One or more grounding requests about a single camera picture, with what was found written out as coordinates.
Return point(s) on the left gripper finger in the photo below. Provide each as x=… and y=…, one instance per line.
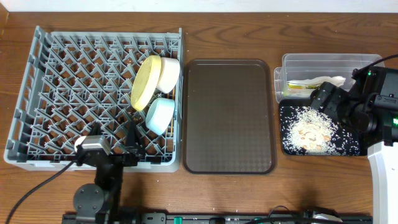
x=133, y=139
x=96, y=130

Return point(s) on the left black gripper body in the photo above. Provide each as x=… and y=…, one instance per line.
x=116, y=158

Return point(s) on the white cup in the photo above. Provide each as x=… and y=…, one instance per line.
x=79, y=143

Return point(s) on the light blue bowl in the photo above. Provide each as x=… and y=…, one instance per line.
x=160, y=115

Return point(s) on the yellow round plate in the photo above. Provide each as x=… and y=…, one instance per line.
x=145, y=82

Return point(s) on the pink white bowl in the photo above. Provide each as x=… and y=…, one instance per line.
x=169, y=73

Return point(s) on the green orange snack wrapper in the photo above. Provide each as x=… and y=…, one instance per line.
x=300, y=87

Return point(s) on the white napkin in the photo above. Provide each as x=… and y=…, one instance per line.
x=337, y=80

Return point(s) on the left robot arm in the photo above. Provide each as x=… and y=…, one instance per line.
x=99, y=202

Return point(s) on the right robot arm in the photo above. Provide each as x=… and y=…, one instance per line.
x=370, y=109

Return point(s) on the black food waste tray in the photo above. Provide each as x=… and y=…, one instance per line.
x=289, y=130

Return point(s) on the clear plastic waste bin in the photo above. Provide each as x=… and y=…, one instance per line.
x=311, y=65

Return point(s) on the grey plastic dish rack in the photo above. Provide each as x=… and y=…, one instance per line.
x=73, y=80

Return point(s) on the dark brown serving tray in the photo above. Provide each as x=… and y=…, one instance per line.
x=228, y=118

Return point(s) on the spilled rice food scraps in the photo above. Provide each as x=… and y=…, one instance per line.
x=311, y=132

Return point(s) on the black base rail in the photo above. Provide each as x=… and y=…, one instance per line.
x=217, y=218

